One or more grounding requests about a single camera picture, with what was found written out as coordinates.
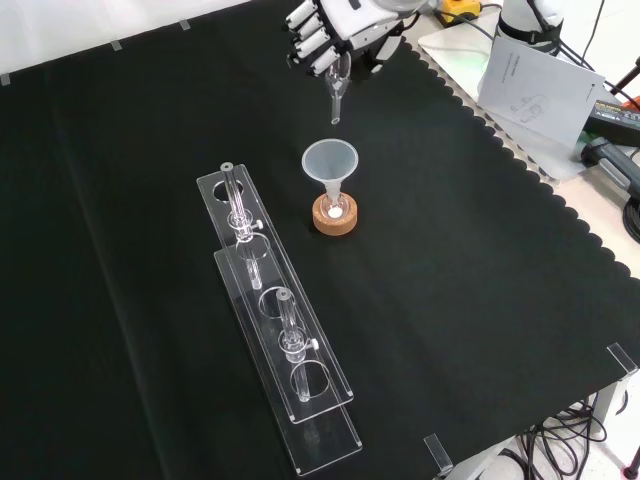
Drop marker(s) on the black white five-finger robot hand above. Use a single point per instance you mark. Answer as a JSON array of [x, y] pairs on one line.
[[345, 22]]

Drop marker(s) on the translucent plastic funnel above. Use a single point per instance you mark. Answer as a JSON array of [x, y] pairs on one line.
[[330, 160]]

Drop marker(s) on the clear acrylic funnel stand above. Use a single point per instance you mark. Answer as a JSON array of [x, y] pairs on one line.
[[280, 330]]

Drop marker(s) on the yellow stop button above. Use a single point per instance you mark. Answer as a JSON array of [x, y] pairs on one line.
[[462, 6]]

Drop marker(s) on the grey tape strip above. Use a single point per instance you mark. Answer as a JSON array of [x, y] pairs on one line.
[[184, 24], [116, 46], [4, 80]]

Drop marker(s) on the white printed paper sheet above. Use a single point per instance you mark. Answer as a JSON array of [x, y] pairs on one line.
[[540, 90]]

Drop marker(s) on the black bench cloth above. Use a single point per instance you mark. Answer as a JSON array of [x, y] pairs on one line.
[[150, 200]]

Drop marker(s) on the black power adapter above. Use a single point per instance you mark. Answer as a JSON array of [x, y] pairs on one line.
[[617, 117]]

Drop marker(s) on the grey hand tool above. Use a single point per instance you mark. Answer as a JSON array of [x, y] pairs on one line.
[[612, 160]]

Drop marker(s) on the clear acrylic cloth clip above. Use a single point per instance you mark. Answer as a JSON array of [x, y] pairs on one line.
[[438, 452], [622, 359]]

